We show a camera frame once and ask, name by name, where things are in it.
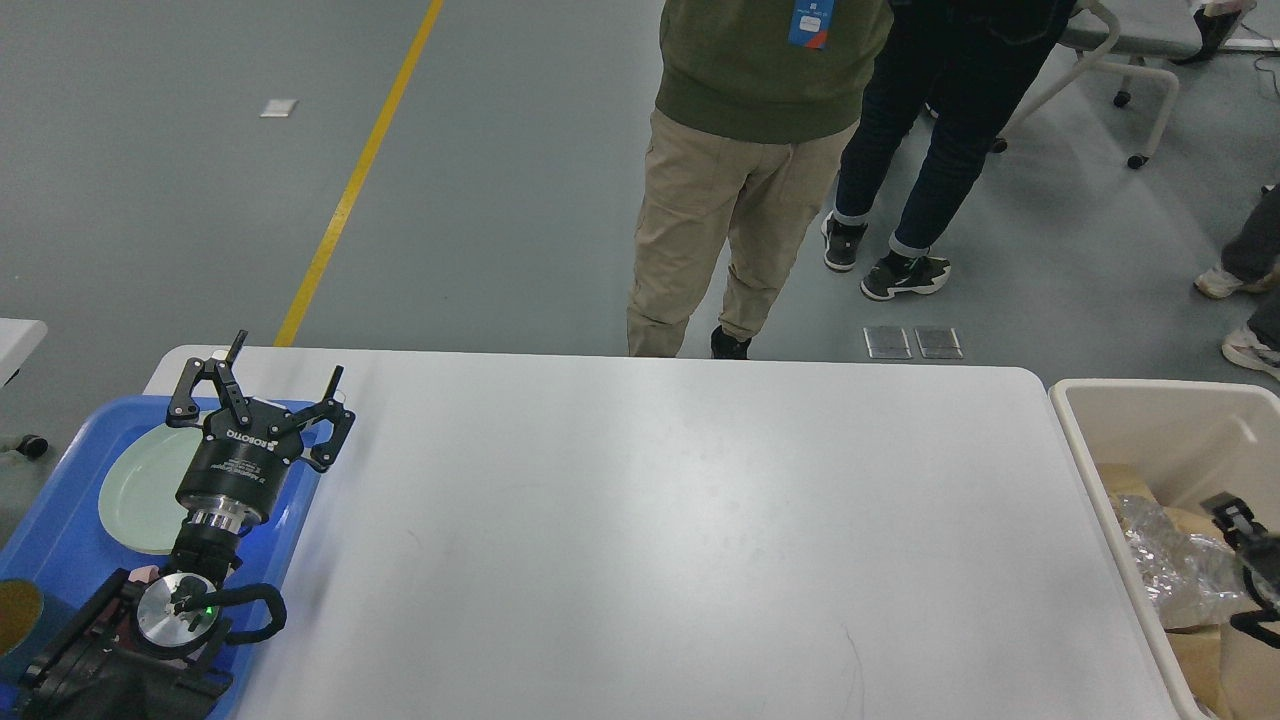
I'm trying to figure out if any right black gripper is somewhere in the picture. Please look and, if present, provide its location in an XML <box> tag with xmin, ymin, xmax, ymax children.
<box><xmin>1199</xmin><ymin>492</ymin><xmax>1279</xmax><ymax>612</ymax></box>

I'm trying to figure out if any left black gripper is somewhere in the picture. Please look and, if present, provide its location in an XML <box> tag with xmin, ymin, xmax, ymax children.
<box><xmin>165</xmin><ymin>331</ymin><xmax>356</xmax><ymax>533</ymax></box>

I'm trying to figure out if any aluminium foil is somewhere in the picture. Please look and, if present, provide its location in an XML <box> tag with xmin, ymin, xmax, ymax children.
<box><xmin>1108</xmin><ymin>496</ymin><xmax>1260</xmax><ymax>632</ymax></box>

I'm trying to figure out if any brown paper bag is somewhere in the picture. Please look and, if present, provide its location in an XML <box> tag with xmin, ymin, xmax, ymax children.
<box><xmin>1166</xmin><ymin>625</ymin><xmax>1279</xmax><ymax>719</ymax></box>
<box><xmin>1094</xmin><ymin>462</ymin><xmax>1156</xmax><ymax>501</ymax></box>

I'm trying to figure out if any light green plate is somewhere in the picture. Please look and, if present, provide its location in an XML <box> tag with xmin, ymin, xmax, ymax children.
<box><xmin>99</xmin><ymin>424</ymin><xmax>204</xmax><ymax>556</ymax></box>

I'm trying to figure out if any pink mug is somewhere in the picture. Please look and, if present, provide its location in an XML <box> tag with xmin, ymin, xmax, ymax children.
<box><xmin>128</xmin><ymin>565</ymin><xmax>160</xmax><ymax>585</ymax></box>

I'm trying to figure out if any blue-grey mug yellow inside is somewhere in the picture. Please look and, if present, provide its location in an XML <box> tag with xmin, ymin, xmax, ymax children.
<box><xmin>1</xmin><ymin>578</ymin><xmax>77</xmax><ymax>685</ymax></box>

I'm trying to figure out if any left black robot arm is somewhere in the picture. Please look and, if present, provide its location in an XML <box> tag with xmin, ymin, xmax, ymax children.
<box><xmin>3</xmin><ymin>334</ymin><xmax>355</xmax><ymax>719</ymax></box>

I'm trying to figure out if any brown bag in bin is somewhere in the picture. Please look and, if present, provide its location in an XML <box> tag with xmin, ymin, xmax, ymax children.
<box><xmin>1164</xmin><ymin>507</ymin><xmax>1228</xmax><ymax>546</ymax></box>

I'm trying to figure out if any beige plastic bin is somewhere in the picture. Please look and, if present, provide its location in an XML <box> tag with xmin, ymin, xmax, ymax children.
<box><xmin>1050</xmin><ymin>379</ymin><xmax>1279</xmax><ymax>719</ymax></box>

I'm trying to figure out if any person in grey trousers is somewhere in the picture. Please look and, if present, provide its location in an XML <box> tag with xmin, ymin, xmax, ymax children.
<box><xmin>1193</xmin><ymin>184</ymin><xmax>1279</xmax><ymax>379</ymax></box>

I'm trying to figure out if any right white office chair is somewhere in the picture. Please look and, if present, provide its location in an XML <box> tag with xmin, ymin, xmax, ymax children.
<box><xmin>991</xmin><ymin>1</ymin><xmax>1257</xmax><ymax>170</ymax></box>

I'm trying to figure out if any person in dark jeans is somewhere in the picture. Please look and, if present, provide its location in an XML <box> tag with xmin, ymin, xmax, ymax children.
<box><xmin>823</xmin><ymin>1</ymin><xmax>1074</xmax><ymax>301</ymax></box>

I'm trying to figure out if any person in khaki trousers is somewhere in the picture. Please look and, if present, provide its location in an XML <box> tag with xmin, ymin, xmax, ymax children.
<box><xmin>626</xmin><ymin>1</ymin><xmax>893</xmax><ymax>359</ymax></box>

